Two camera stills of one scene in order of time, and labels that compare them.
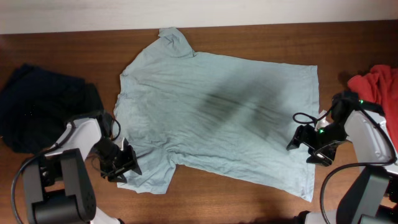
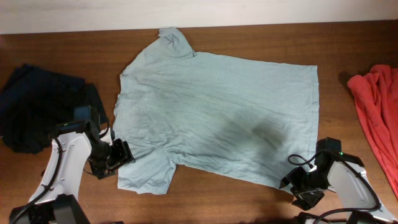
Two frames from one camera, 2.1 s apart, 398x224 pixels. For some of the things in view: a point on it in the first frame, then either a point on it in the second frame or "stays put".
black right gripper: x=303 y=134 to x=306 y=202
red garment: x=379 y=85 stays put
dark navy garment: x=36 y=104 stays put
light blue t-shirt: x=215 y=117 stays put
